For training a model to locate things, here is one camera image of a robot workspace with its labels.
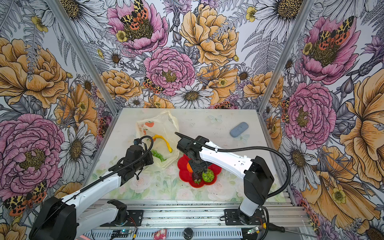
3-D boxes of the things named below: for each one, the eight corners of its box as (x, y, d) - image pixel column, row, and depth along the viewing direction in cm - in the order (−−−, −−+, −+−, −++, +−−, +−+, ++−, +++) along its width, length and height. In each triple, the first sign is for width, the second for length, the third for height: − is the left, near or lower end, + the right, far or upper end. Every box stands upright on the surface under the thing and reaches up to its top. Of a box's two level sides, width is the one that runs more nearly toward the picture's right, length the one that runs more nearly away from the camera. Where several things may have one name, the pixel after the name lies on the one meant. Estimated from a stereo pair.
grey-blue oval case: (233, 138, 108) (234, 135, 105) (228, 133, 111) (228, 130, 108) (248, 128, 114) (249, 125, 112) (243, 123, 117) (244, 120, 115)
